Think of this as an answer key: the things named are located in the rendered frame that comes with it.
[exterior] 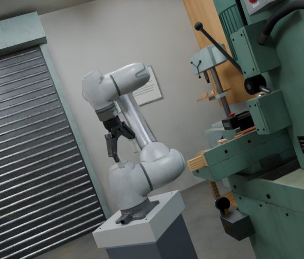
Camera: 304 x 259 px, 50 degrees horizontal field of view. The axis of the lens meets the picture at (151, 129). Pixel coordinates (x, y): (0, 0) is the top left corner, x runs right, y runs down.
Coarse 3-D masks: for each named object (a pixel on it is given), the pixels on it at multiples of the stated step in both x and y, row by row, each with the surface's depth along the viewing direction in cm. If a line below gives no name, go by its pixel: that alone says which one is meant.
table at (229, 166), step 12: (288, 132) 124; (264, 144) 121; (276, 144) 123; (288, 144) 124; (240, 156) 119; (252, 156) 120; (264, 156) 121; (204, 168) 121; (216, 168) 116; (228, 168) 118; (240, 168) 119; (216, 180) 116
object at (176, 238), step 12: (180, 216) 168; (168, 228) 156; (180, 228) 165; (168, 240) 153; (180, 240) 162; (108, 252) 159; (120, 252) 156; (132, 252) 152; (144, 252) 149; (156, 252) 145; (168, 252) 151; (180, 252) 159; (192, 252) 168
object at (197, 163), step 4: (200, 156) 119; (188, 160) 119; (192, 160) 118; (196, 160) 118; (200, 160) 119; (188, 164) 119; (192, 164) 118; (196, 164) 118; (200, 164) 119; (204, 164) 119; (192, 168) 118; (196, 168) 118
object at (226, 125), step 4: (248, 112) 145; (232, 116) 142; (236, 116) 140; (240, 116) 142; (244, 116) 142; (224, 120) 143; (228, 120) 140; (232, 120) 139; (236, 120) 139; (224, 124) 144; (228, 124) 141; (232, 124) 139; (236, 124) 139; (224, 128) 146; (228, 128) 142; (232, 128) 139
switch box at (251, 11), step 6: (246, 0) 94; (258, 0) 89; (264, 0) 87; (270, 0) 86; (276, 0) 87; (246, 6) 95; (252, 6) 93; (258, 6) 90; (264, 6) 89; (270, 6) 92; (252, 12) 94; (258, 12) 95
